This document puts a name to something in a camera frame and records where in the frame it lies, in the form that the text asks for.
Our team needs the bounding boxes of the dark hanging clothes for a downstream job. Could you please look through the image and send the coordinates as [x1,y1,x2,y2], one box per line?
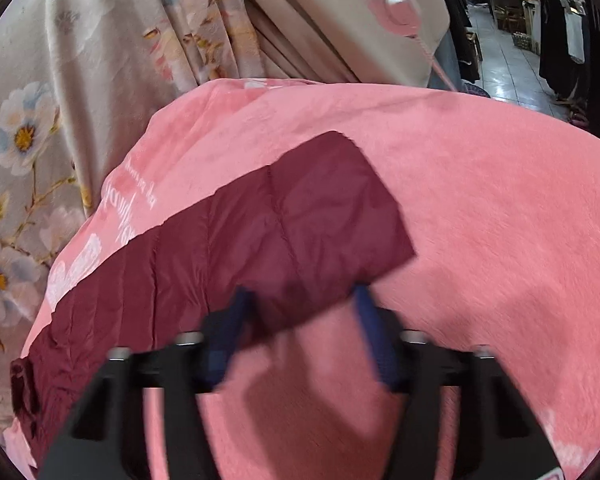
[539,0,590,102]

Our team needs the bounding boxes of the pink plush blanket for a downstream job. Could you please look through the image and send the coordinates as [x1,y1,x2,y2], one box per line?
[33,80,600,479]

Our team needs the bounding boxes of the pink round device with cord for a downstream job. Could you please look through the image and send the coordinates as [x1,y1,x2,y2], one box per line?
[365,0,457,92]

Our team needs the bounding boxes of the maroon puffer jacket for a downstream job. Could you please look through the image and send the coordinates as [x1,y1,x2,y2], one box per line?
[10,131,414,462]

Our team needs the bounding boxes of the grey floral bed sheet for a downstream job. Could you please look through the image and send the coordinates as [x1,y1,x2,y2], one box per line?
[0,0,264,435]

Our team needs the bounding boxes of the beige curtain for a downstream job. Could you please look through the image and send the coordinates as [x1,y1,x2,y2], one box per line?
[245,0,462,89]

